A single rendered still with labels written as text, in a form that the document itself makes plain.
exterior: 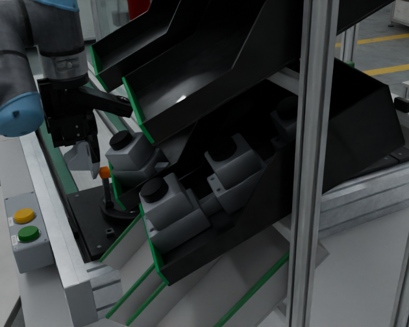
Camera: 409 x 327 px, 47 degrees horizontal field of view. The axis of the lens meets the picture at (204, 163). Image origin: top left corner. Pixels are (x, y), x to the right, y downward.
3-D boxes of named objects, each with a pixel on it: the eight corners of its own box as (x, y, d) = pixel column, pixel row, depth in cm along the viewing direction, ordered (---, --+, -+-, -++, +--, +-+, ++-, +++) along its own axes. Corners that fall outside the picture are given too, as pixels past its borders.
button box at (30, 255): (19, 275, 93) (12, 250, 90) (10, 220, 110) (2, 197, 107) (56, 263, 95) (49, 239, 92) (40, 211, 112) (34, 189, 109)
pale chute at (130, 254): (130, 328, 69) (105, 318, 67) (120, 270, 80) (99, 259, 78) (260, 190, 63) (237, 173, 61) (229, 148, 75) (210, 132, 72)
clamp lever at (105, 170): (104, 204, 96) (100, 171, 92) (102, 199, 97) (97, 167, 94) (121, 200, 97) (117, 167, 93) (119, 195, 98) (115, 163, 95)
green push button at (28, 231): (21, 248, 92) (18, 239, 91) (18, 236, 95) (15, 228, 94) (41, 241, 94) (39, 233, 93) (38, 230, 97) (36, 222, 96)
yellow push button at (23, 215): (17, 228, 98) (14, 220, 97) (15, 218, 101) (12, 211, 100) (36, 223, 99) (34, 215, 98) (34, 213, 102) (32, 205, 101)
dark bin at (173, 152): (125, 213, 60) (92, 171, 56) (115, 165, 71) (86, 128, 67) (315, 98, 60) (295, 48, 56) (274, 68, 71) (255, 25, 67)
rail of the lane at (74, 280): (74, 329, 85) (63, 285, 80) (19, 141, 157) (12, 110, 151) (104, 318, 87) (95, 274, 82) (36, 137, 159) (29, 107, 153)
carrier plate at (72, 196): (93, 265, 87) (91, 255, 86) (67, 201, 106) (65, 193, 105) (210, 227, 96) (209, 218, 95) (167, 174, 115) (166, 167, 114)
